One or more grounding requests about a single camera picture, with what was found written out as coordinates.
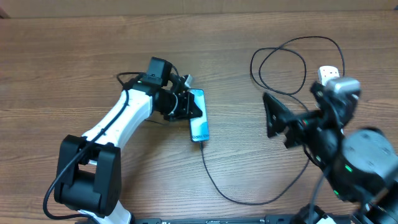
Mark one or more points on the white power strip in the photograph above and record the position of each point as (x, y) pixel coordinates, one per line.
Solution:
(327, 73)

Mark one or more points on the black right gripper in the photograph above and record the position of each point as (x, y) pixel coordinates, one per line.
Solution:
(298, 132)

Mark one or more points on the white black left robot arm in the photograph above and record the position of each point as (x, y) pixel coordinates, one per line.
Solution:
(88, 181)

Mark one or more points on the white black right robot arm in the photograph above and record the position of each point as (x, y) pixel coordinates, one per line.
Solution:
(361, 168)

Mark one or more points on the blue screen smartphone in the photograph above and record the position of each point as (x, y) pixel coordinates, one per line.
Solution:
(199, 130)

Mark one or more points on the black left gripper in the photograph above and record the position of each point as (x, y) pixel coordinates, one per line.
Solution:
(188, 103)

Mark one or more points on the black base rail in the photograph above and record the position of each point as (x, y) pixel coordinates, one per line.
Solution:
(268, 219)

